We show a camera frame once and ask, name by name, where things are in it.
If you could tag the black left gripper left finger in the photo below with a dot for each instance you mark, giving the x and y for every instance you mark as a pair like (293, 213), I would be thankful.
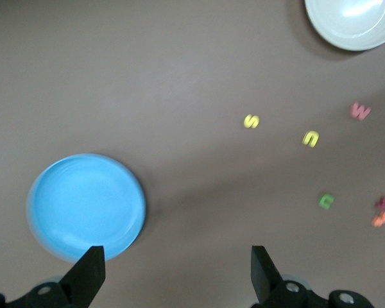
(80, 282)

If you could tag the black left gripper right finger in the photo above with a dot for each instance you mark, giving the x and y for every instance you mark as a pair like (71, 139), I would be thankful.
(266, 282)

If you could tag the green foam letter n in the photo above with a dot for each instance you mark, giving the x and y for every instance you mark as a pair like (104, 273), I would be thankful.
(324, 199)

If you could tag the yellow foam letter u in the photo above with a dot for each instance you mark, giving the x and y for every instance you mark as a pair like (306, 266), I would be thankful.
(308, 139)

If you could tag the yellow foam letter s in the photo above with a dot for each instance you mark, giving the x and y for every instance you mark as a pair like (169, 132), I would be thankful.
(251, 121)

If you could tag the blue plate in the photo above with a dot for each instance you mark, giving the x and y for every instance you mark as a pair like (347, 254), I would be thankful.
(83, 205)

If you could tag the orange foam letter t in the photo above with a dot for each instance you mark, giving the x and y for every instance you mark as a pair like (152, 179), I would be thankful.
(380, 220)

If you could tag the dark red foam letter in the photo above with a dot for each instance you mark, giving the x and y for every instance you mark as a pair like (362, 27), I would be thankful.
(382, 203)

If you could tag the pink foam letter w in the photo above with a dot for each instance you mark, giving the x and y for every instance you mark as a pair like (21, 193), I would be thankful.
(359, 113)

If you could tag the white plate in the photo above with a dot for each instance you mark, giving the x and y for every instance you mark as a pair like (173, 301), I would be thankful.
(346, 29)

